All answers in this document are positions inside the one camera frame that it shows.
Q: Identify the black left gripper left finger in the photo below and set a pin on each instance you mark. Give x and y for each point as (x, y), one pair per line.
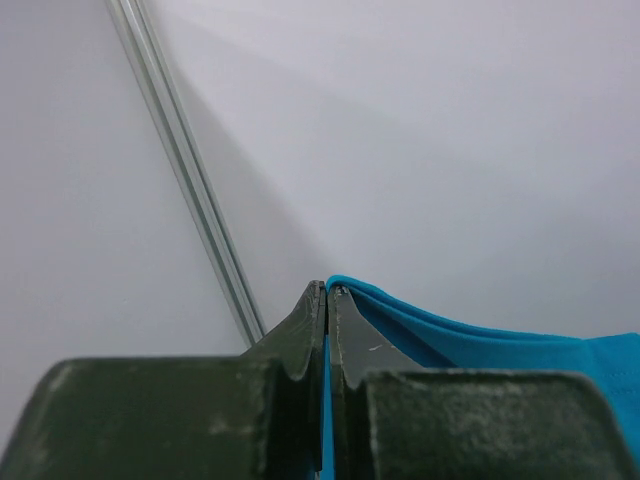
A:
(257, 415)

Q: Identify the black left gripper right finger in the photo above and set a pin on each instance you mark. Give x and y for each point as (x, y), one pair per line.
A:
(394, 418)

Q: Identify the left aluminium corner post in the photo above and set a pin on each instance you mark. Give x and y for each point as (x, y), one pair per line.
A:
(133, 24)

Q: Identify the blue t-shirt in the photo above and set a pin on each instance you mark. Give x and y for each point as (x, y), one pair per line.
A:
(433, 341)

